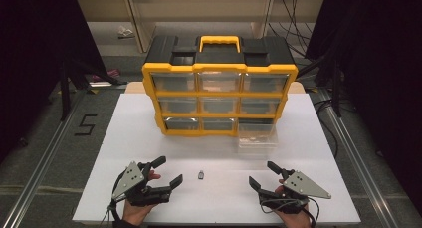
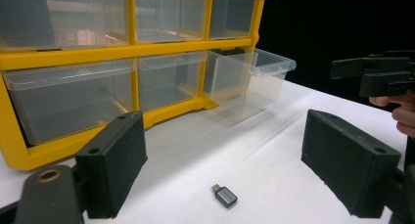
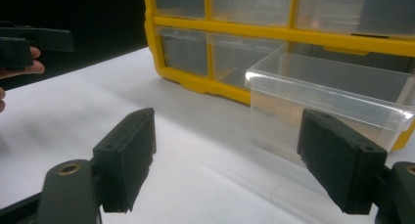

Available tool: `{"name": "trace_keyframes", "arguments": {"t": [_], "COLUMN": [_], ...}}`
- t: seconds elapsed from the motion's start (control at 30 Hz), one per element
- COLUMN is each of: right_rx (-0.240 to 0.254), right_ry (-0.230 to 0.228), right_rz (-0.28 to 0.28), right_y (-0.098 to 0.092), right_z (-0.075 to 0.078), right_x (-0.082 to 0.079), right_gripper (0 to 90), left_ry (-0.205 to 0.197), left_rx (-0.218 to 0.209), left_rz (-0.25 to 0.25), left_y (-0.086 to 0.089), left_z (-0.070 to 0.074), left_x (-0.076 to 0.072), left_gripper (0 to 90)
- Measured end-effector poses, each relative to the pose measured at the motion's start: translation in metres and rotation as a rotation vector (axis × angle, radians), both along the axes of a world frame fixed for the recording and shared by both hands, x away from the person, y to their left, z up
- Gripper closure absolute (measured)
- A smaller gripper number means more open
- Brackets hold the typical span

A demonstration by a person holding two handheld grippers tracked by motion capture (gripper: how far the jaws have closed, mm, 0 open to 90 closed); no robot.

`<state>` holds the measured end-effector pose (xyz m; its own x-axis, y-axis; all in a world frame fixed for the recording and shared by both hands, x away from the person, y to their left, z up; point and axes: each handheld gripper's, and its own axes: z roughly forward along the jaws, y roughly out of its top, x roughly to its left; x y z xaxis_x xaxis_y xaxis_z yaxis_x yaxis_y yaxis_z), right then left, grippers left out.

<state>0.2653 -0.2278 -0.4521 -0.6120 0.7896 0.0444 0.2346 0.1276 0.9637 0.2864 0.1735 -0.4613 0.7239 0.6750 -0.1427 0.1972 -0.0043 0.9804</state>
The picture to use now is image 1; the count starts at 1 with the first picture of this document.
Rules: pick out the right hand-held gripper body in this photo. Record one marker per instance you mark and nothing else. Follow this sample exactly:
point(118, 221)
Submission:
point(300, 186)

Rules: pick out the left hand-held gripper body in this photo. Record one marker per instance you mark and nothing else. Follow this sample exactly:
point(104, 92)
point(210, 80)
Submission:
point(131, 180)

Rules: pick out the small dark screw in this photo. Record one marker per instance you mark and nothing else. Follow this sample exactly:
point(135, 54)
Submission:
point(200, 175)

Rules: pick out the clear plastic drawer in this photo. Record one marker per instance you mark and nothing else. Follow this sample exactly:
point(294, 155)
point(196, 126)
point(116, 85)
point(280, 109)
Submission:
point(257, 136)

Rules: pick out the person's right hand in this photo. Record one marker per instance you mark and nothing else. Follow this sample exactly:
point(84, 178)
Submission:
point(295, 219)

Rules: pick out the person's left hand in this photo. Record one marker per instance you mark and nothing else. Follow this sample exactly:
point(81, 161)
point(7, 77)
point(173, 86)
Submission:
point(134, 214)

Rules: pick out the set of clear cabinet drawers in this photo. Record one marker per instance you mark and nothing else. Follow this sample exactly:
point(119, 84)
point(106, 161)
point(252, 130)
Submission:
point(179, 105)

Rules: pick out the yellow and black organizer cabinet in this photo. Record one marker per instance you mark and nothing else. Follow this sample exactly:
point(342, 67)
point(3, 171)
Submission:
point(219, 94)

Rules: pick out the pink bag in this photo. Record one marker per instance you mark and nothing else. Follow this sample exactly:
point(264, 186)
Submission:
point(107, 74)

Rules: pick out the black metal stand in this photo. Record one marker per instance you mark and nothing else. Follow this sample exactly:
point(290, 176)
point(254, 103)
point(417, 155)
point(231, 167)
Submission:
point(65, 95)

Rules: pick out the crumpled white wrapper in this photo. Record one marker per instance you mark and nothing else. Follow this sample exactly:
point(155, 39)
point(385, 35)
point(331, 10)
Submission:
point(125, 32)

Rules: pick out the black curtain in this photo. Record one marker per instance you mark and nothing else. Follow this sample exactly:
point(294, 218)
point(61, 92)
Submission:
point(30, 55)
point(381, 72)

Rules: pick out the beige shelf unit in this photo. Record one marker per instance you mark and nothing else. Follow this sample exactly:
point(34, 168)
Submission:
point(199, 10)

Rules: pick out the metal floor rail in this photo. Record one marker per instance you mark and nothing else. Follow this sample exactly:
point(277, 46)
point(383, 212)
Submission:
point(43, 165)
point(360, 168)

